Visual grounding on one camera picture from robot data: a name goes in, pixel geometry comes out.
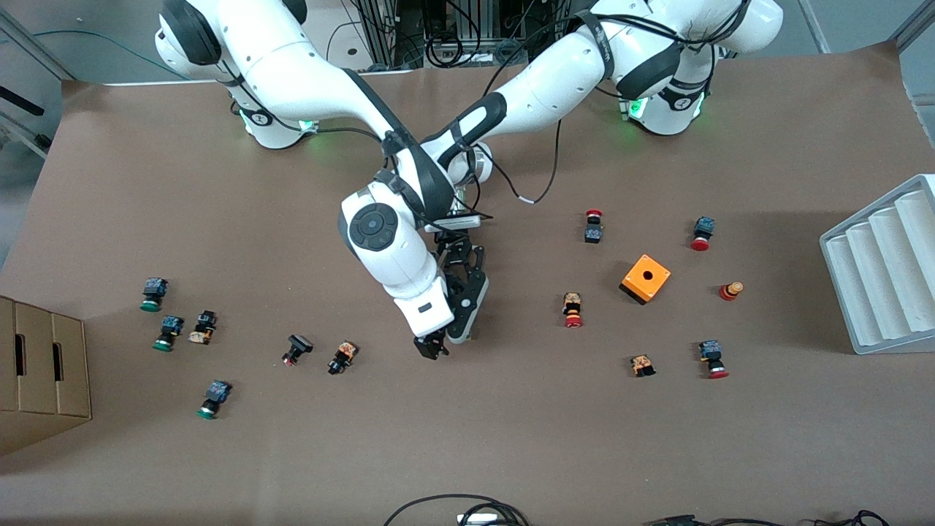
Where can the green push button blue block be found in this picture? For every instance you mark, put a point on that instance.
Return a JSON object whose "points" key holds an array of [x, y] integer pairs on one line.
{"points": [[171, 327], [218, 393], [155, 288]]}

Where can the aluminium profile bar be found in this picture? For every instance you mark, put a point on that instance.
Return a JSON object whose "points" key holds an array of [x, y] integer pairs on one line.
{"points": [[917, 22]]}

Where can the black orange selector switch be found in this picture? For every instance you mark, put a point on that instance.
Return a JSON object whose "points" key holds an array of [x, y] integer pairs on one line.
{"points": [[343, 356]]}

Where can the small orange contact block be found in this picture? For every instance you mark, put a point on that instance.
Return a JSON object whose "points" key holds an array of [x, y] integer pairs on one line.
{"points": [[643, 364]]}

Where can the red yellow mushroom button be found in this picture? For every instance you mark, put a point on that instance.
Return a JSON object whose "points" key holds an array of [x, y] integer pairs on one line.
{"points": [[729, 292]]}

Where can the red emergency button black block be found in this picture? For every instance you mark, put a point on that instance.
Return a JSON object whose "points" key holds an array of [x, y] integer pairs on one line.
{"points": [[593, 234]]}

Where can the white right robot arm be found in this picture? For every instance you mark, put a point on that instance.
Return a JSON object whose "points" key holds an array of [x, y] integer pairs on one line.
{"points": [[292, 73]]}

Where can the brown cardboard box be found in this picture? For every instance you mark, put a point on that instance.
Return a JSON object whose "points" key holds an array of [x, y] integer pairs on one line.
{"points": [[44, 409]]}

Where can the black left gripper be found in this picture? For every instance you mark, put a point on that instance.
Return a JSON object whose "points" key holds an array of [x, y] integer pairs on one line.
{"points": [[454, 250]]}

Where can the grey ribbed tray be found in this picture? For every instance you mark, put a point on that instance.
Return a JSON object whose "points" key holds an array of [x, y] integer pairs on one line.
{"points": [[876, 292]]}

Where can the orange button enclosure box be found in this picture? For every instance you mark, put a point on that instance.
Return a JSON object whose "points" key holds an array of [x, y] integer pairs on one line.
{"points": [[646, 277]]}

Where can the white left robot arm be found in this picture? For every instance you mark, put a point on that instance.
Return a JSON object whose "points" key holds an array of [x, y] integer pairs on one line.
{"points": [[555, 80]]}

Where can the black bar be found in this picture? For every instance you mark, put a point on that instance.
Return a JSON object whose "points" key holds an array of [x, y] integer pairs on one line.
{"points": [[22, 101]]}

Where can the aluminium frame rack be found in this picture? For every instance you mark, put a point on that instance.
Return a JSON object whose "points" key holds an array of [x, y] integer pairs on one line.
{"points": [[383, 33]]}

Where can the red push button blue block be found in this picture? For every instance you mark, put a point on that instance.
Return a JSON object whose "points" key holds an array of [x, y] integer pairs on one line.
{"points": [[704, 226], [710, 351]]}

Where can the red push button orange block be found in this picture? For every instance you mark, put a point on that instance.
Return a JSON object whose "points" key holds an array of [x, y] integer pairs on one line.
{"points": [[572, 303]]}

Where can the white mounting plate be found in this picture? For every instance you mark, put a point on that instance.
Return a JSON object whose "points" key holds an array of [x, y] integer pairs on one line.
{"points": [[340, 44]]}

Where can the black square push button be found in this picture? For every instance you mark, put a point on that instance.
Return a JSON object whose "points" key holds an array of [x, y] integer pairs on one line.
{"points": [[299, 343]]}

